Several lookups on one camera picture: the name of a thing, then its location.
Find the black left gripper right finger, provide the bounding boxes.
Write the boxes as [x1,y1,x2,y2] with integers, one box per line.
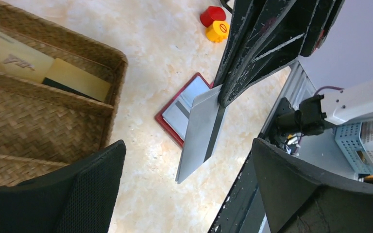
[252,138,373,233]

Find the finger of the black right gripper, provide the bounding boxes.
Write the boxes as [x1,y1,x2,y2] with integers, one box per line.
[219,0,344,107]
[214,0,296,87]

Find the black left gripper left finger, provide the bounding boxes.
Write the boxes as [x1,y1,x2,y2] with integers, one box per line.
[0,140,126,233]

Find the brown woven divided tray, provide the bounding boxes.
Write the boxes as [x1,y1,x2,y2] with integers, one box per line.
[0,0,128,186]

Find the silver striped credit card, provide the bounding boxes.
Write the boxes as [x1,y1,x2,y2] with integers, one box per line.
[162,76,210,140]

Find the red leather card holder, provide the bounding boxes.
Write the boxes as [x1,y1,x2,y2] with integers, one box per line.
[154,72,215,149]

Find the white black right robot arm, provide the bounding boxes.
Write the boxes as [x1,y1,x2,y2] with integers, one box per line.
[213,0,373,135]

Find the gold cards in tray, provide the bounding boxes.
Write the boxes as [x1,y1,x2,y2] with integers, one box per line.
[0,32,111,102]

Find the yellow red emergency stop button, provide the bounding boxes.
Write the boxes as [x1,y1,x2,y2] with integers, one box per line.
[199,6,230,43]

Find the white perforated storage baskets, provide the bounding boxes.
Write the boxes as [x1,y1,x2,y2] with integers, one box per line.
[335,120,373,175]

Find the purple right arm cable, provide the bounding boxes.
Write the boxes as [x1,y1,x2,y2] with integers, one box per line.
[313,85,345,97]

